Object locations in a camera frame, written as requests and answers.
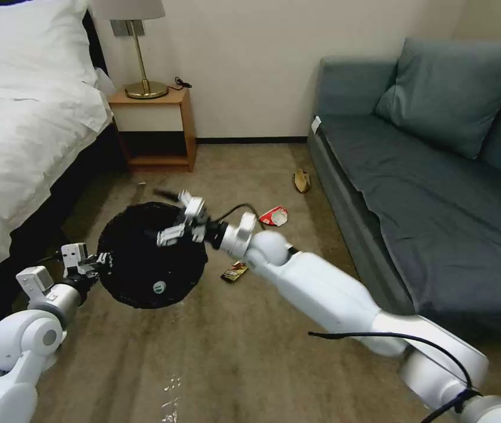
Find brown snack wrapper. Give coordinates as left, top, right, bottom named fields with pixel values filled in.
left=220, top=260, right=249, bottom=283

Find black baseboard strip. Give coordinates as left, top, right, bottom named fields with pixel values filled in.
left=195, top=137, right=309, bottom=145

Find silver wall switch plate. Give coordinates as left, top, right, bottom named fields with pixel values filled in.
left=111, top=19, right=146, bottom=39

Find short black wrist cable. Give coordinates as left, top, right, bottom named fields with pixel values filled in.
left=213, top=203, right=263, bottom=231

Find white bed duvet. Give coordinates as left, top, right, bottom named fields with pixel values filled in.
left=0, top=66, right=115, bottom=294

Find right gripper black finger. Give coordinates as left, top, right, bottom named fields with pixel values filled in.
left=153, top=188, right=208, bottom=221
left=156, top=223, right=189, bottom=247

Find long black arm cable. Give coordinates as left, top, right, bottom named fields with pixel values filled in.
left=308, top=331, right=483, bottom=423

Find large grey-blue cushion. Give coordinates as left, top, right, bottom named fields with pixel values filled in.
left=374, top=36, right=501, bottom=160

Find grey-blue sofa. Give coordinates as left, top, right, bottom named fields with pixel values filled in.
left=306, top=56, right=501, bottom=343

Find wooden nightstand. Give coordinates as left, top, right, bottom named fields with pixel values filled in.
left=108, top=87, right=198, bottom=173

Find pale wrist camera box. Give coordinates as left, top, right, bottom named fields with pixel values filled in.
left=62, top=243, right=89, bottom=268

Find black round trash bin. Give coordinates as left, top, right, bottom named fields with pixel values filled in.
left=98, top=201, right=210, bottom=310

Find gold table lamp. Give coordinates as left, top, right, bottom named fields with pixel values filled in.
left=92, top=0, right=170, bottom=99

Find white pillow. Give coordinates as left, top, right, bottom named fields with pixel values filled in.
left=0, top=0, right=98, bottom=103

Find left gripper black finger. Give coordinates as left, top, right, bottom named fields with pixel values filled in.
left=83, top=251, right=114, bottom=271
left=83, top=267, right=108, bottom=284

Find red white crushed carton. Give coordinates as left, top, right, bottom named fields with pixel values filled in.
left=259, top=206, right=289, bottom=228

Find black bed frame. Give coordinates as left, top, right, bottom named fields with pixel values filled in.
left=0, top=8, right=129, bottom=375

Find tan crumpled paper bag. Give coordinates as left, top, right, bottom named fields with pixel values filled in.
left=293, top=169, right=313, bottom=193

